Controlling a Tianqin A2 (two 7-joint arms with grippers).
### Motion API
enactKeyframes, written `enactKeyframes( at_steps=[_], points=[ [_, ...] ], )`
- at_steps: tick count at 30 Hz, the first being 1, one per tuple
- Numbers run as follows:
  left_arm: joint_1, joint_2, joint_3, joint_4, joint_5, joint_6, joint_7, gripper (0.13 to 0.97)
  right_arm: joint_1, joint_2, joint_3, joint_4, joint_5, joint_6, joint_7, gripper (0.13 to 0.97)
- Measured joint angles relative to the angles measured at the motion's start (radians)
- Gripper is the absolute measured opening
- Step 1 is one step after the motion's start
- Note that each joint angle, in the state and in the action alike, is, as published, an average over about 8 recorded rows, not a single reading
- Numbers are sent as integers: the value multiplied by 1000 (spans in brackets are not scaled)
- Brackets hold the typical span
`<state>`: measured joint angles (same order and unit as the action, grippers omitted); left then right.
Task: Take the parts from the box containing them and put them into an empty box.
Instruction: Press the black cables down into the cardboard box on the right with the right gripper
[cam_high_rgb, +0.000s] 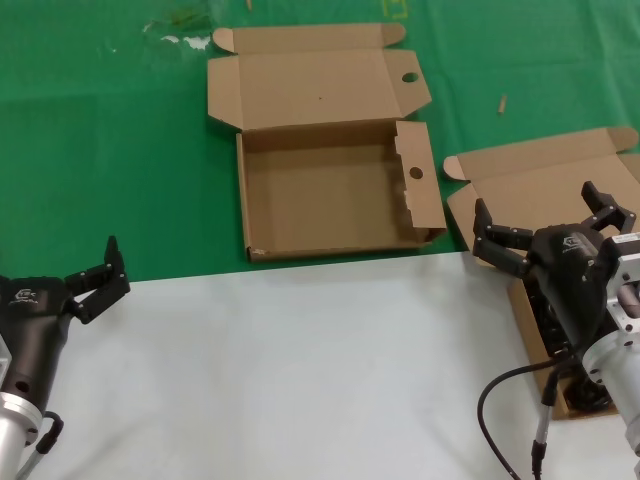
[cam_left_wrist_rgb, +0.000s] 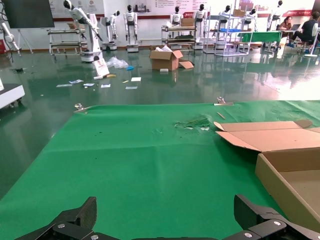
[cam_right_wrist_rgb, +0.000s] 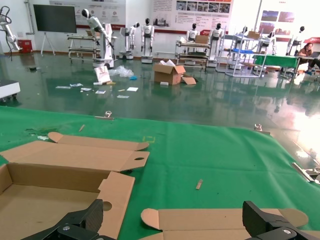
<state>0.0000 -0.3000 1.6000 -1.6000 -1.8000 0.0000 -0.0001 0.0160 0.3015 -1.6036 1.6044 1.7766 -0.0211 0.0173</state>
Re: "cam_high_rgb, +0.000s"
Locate pile of black cables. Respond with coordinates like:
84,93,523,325
522,279,621,414

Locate open cardboard box with holes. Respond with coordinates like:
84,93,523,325
206,22,448,264

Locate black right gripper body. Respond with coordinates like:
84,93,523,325
528,224,610,347

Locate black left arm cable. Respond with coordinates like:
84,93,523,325
18,409,65,480

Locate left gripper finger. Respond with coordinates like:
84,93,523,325
63,235,132,326

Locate white table sheet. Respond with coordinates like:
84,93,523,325
0,248,640,480

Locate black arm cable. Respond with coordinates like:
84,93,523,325
18,409,65,480
477,344,584,480

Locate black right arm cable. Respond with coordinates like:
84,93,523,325
477,344,584,480

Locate open cardboard box without holes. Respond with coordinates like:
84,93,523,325
442,126,640,421

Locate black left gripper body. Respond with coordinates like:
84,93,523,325
0,273,79,406

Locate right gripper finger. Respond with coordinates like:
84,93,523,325
472,198,537,279
580,181,637,235

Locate green table cloth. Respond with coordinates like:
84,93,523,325
0,0,640,285

